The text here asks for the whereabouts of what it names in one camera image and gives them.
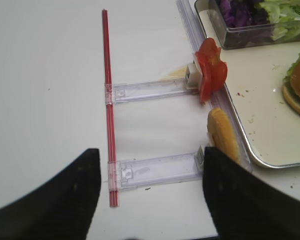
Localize white pusher block bun left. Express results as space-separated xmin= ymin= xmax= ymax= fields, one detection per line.
xmin=195 ymin=132 xmax=215 ymax=172

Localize clear slider rail upper left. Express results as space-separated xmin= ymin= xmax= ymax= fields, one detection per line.
xmin=105 ymin=78 xmax=199 ymax=105

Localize bottom bun on tray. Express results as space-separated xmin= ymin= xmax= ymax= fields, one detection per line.
xmin=282 ymin=83 xmax=300 ymax=115

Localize white pusher block tomato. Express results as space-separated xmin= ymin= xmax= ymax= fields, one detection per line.
xmin=184 ymin=53 xmax=203 ymax=90

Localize clear slider rail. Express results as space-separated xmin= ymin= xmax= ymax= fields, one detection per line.
xmin=105 ymin=78 xmax=199 ymax=105
xmin=107 ymin=152 xmax=203 ymax=191

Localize lettuce on bun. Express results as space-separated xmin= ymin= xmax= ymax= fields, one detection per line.
xmin=282 ymin=53 xmax=300 ymax=94

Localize rear tomato slice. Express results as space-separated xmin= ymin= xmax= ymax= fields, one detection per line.
xmin=195 ymin=37 xmax=221 ymax=68

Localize front tomato slice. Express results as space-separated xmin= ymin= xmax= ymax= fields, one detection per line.
xmin=199 ymin=61 xmax=228 ymax=103

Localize upright bun half left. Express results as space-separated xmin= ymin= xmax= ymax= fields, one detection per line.
xmin=207 ymin=107 xmax=240 ymax=164

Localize beige metal tray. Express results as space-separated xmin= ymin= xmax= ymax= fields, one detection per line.
xmin=194 ymin=0 xmax=300 ymax=168

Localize clear slider rail lower left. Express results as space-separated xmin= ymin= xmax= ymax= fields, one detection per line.
xmin=107 ymin=152 xmax=203 ymax=191

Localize green lettuce leaves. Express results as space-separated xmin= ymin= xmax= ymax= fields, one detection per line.
xmin=255 ymin=0 xmax=300 ymax=42

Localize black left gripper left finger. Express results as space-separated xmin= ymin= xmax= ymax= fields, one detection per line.
xmin=0 ymin=148 xmax=101 ymax=240

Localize purple cabbage leaves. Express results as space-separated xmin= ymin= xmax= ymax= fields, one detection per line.
xmin=216 ymin=0 xmax=270 ymax=28

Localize left red rod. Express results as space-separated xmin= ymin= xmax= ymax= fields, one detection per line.
xmin=102 ymin=9 xmax=119 ymax=208

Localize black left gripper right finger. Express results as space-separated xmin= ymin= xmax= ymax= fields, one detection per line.
xmin=202 ymin=147 xmax=300 ymax=240

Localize clear plastic salad box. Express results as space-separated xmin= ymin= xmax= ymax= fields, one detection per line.
xmin=208 ymin=0 xmax=300 ymax=49

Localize tomato slice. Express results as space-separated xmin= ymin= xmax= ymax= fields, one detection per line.
xmin=199 ymin=61 xmax=228 ymax=103
xmin=195 ymin=37 xmax=221 ymax=68

